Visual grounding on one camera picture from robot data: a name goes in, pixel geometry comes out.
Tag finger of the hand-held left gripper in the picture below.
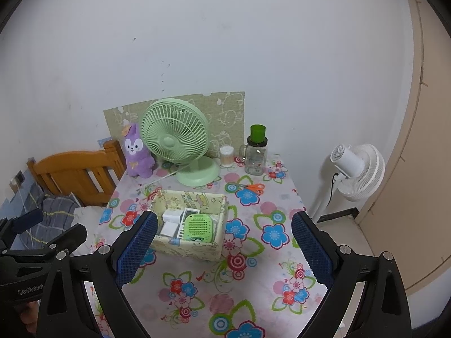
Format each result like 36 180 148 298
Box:
21 223 88 262
0 208 45 250

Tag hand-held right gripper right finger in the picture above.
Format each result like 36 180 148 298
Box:
291 211 413 338

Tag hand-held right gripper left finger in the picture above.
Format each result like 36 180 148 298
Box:
35 210 159 338

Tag yellow printed storage box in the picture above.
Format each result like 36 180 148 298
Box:
150 189 229 262

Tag white remote with screen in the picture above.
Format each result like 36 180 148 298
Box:
175 208 201 241

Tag green round perforated device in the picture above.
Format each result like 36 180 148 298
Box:
183 214 216 243

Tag person's left hand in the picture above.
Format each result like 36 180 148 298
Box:
16 301 40 335

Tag white cloth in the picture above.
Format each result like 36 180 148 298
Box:
72 206 108 254

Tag grey plaid blanket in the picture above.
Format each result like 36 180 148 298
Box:
0 183 80 250

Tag white adapter block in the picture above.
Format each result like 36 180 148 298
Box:
162 209 184 224

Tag wooden bed headboard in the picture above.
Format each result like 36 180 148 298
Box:
26 140 127 208

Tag floral tablecloth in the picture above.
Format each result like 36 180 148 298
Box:
85 153 330 338

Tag purple plush toy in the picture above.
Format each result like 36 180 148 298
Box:
121 123 156 178

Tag white standing fan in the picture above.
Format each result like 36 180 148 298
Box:
310 144 386 224

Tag glass mug jar green lid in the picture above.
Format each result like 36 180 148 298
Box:
240 124 269 176

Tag green desk fan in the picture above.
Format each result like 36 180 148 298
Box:
140 98 221 187

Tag clear cotton swab container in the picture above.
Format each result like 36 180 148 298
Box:
219 145 235 168

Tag beige door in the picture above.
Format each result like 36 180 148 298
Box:
354 0 451 293

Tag black fan power cable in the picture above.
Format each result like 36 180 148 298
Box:
326 172 341 206

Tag orange handled scissors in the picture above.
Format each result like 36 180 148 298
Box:
237 183 266 195

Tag green printed wall sheet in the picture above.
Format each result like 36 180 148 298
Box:
103 92 245 161

